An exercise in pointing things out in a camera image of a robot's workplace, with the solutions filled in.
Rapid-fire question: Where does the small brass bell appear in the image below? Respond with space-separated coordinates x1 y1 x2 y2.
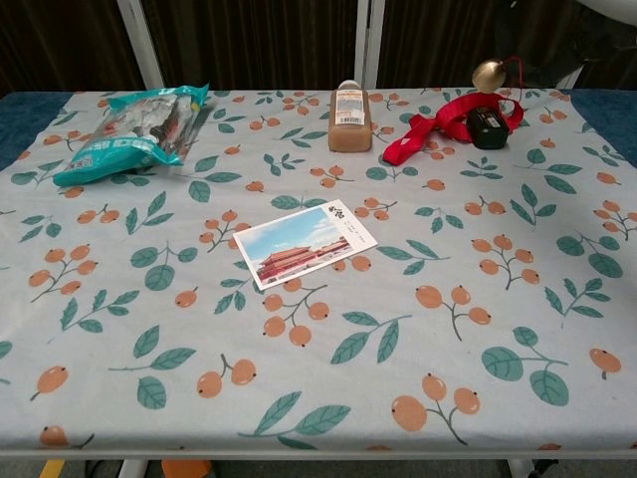
471 55 530 97

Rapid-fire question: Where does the brown drink bottle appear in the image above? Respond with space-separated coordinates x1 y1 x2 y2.
326 79 376 153

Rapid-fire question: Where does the dark brown curtain panel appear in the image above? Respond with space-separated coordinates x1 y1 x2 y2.
141 0 360 93
0 0 142 96
376 0 586 92

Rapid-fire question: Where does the orange object under table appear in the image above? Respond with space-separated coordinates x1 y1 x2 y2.
160 458 214 478

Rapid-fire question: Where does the red lanyard ribbon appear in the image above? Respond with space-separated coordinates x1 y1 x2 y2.
381 90 526 167

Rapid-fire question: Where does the white frame post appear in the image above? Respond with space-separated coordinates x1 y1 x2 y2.
556 62 586 92
354 0 385 92
115 0 166 92

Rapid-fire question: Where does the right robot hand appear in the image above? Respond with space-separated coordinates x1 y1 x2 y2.
503 7 637 87

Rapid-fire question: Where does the black box device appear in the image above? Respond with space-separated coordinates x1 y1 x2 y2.
465 105 515 150

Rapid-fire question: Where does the floral print tablecloth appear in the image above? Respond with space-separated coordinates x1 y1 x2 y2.
0 88 637 452

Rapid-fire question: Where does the teal snack bag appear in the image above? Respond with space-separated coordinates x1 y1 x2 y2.
52 83 212 189

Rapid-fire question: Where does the palace photo postcard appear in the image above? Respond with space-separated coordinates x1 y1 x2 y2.
232 197 378 291

